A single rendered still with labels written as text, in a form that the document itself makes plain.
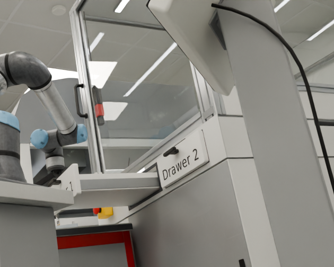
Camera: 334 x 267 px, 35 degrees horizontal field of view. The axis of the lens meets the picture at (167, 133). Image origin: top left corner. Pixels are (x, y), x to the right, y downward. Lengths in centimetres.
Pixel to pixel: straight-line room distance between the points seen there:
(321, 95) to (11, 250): 122
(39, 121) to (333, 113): 158
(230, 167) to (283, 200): 56
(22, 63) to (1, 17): 254
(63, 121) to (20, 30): 257
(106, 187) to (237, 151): 50
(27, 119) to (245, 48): 190
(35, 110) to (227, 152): 154
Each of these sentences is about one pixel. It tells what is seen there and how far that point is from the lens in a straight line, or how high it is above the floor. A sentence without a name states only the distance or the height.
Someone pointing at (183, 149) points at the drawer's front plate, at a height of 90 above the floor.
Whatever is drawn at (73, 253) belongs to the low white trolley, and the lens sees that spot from 201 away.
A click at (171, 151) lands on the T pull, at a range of 176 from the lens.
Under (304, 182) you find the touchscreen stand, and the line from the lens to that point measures 106.
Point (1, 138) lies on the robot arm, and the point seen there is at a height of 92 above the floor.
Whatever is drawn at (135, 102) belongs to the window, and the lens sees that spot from 215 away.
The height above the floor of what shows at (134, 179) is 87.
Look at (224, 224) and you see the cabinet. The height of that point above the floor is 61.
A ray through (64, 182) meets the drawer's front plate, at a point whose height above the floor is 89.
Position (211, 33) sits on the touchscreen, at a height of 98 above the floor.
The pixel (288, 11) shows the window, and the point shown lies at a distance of 215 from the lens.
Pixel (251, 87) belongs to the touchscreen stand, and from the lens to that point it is 112.
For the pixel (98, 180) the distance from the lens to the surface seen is 184.
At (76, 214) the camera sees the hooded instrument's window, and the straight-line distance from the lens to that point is 282.
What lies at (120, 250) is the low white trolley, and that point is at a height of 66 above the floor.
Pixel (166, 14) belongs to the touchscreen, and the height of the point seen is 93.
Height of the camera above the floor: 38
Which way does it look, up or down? 19 degrees up
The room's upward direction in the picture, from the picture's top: 11 degrees counter-clockwise
